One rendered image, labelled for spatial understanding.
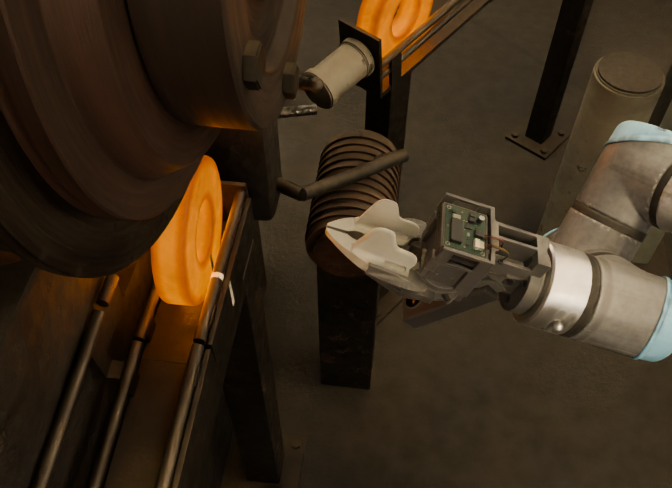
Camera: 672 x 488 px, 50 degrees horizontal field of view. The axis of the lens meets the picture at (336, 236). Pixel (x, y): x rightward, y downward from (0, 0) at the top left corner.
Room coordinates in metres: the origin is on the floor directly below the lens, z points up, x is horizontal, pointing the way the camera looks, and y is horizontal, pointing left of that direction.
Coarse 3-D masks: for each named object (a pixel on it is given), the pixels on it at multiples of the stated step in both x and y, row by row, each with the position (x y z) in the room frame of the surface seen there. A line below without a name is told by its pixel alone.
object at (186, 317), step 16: (224, 224) 0.54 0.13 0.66; (160, 304) 0.43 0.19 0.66; (176, 304) 0.43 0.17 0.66; (160, 320) 0.41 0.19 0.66; (176, 320) 0.41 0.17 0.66; (192, 320) 0.41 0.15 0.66; (160, 336) 0.39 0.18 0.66; (176, 336) 0.39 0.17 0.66; (192, 336) 0.39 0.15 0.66; (144, 352) 0.37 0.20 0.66; (160, 352) 0.37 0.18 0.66; (176, 352) 0.37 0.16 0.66
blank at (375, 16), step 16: (368, 0) 0.85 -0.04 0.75; (384, 0) 0.85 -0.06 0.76; (400, 0) 0.87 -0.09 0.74; (416, 0) 0.91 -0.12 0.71; (432, 0) 0.94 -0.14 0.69; (368, 16) 0.84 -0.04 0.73; (384, 16) 0.84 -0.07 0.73; (400, 16) 0.92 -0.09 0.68; (416, 16) 0.91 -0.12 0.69; (384, 32) 0.85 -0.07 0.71; (400, 32) 0.89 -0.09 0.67; (384, 48) 0.85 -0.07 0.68
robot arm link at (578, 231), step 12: (576, 216) 0.54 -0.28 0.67; (564, 228) 0.54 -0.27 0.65; (576, 228) 0.53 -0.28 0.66; (588, 228) 0.52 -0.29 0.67; (600, 228) 0.52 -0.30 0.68; (552, 240) 0.54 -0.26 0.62; (564, 240) 0.53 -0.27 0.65; (576, 240) 0.52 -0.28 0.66; (588, 240) 0.51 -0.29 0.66; (600, 240) 0.51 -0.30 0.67; (612, 240) 0.51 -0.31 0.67; (624, 240) 0.51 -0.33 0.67; (636, 240) 0.51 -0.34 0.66; (588, 252) 0.49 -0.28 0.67; (600, 252) 0.49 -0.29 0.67; (612, 252) 0.50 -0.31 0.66; (624, 252) 0.50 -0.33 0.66
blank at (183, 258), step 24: (216, 168) 0.53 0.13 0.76; (192, 192) 0.46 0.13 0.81; (216, 192) 0.52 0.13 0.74; (192, 216) 0.44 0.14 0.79; (216, 216) 0.51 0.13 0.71; (168, 240) 0.41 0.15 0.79; (192, 240) 0.43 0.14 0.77; (216, 240) 0.49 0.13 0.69; (168, 264) 0.40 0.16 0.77; (192, 264) 0.42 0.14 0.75; (168, 288) 0.39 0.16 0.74; (192, 288) 0.40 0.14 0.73
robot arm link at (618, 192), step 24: (624, 144) 0.59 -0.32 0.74; (648, 144) 0.58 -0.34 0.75; (600, 168) 0.58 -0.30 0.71; (624, 168) 0.56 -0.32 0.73; (648, 168) 0.55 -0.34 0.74; (600, 192) 0.55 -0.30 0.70; (624, 192) 0.54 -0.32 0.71; (648, 192) 0.53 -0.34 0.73; (600, 216) 0.53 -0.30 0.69; (624, 216) 0.52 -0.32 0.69; (648, 216) 0.52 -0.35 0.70
